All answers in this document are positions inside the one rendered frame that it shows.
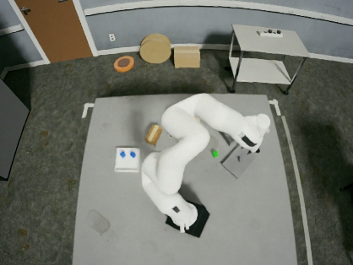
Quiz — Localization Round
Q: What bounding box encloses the brown cardboard box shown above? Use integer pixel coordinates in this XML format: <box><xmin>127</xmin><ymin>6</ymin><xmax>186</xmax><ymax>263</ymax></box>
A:
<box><xmin>145</xmin><ymin>124</ymin><xmax>162</xmax><ymax>146</ymax></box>

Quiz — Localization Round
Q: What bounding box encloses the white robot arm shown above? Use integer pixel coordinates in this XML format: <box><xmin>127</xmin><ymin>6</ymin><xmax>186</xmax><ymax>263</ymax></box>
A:
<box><xmin>141</xmin><ymin>94</ymin><xmax>270</xmax><ymax>233</ymax></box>

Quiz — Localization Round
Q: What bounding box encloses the green block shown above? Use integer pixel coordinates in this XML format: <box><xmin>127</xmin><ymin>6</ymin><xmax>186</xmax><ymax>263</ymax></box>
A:
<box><xmin>212</xmin><ymin>151</ymin><xmax>219</xmax><ymax>158</ymax></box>

